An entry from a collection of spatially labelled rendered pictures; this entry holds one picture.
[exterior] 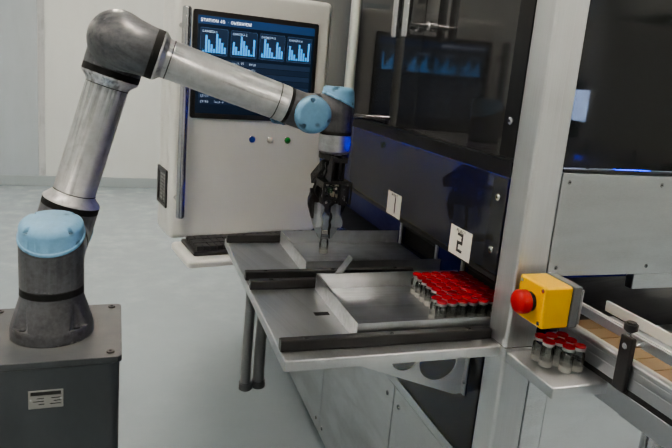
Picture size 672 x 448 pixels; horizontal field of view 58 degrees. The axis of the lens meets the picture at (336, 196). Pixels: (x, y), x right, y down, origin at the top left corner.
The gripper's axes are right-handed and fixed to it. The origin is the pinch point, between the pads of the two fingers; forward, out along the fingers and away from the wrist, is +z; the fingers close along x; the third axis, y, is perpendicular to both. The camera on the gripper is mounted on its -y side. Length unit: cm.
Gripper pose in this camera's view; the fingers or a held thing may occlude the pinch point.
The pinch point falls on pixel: (324, 232)
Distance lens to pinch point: 148.7
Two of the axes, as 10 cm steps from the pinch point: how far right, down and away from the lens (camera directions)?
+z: -0.9, 9.8, 2.0
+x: 9.5, 0.2, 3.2
